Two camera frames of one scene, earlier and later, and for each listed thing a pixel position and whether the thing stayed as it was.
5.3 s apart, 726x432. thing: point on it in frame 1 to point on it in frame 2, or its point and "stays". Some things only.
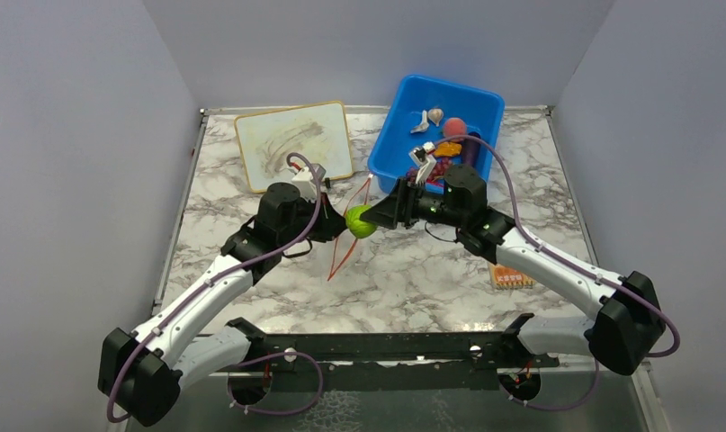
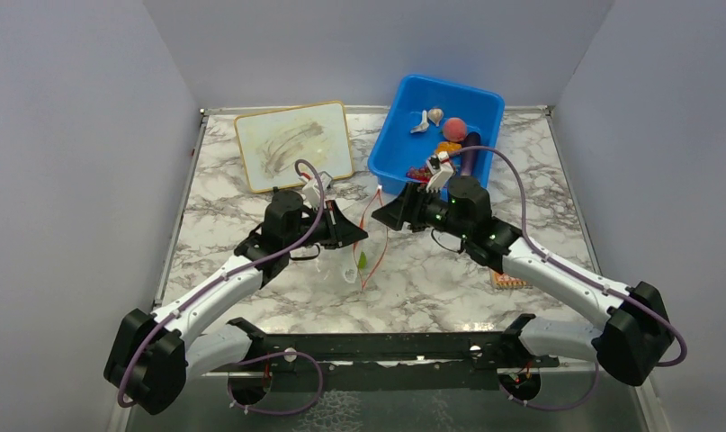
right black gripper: (398, 208) stays
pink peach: (454, 127) stays
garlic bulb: (435, 114) stays
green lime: (359, 228) to (363, 260)
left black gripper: (331, 222) stays
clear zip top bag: (345, 241) to (369, 251)
